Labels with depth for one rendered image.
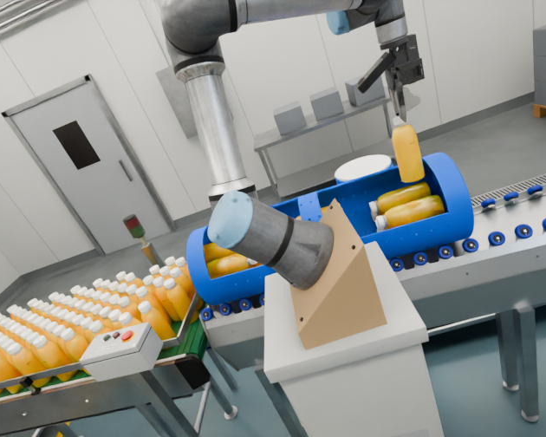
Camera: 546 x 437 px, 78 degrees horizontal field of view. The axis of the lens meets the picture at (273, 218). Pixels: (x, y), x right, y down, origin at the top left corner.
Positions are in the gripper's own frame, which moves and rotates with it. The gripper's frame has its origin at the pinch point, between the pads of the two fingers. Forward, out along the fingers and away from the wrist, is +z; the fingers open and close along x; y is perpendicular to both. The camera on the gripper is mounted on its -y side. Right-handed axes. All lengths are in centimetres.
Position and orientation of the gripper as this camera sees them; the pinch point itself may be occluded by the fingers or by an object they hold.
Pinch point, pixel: (399, 116)
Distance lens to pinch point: 107.5
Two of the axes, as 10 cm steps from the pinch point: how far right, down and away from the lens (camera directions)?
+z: 3.4, 8.4, 4.2
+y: 9.4, -2.9, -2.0
